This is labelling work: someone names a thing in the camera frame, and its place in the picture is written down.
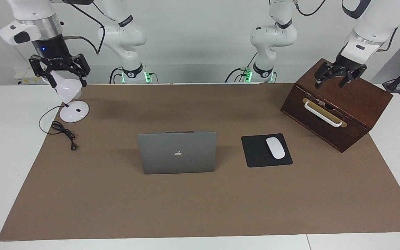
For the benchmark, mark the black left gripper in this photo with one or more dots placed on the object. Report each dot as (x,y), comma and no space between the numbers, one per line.
(346,66)

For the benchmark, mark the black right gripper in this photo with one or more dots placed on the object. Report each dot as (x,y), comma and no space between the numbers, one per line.
(50,52)

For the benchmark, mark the grey laptop with logo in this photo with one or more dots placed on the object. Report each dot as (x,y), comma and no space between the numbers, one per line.
(177,163)

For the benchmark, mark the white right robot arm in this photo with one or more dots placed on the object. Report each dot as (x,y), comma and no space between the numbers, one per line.
(33,10)

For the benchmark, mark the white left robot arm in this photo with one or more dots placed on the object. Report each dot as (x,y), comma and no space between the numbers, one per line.
(273,36)

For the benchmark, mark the white power strip yellow labels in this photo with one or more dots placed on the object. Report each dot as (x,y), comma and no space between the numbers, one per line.
(30,80)

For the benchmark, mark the dark brown wooden box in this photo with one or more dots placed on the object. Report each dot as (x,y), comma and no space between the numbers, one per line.
(359,100)

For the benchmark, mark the white desk lamp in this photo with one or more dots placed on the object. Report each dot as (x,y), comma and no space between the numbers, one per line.
(75,113)

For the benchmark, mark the white computer mouse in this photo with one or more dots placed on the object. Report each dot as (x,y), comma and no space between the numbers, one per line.
(275,147)

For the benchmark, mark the black mouse pad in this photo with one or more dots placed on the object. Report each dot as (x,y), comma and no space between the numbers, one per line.
(255,152)

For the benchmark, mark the brown table mat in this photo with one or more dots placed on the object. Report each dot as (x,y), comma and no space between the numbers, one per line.
(200,208)

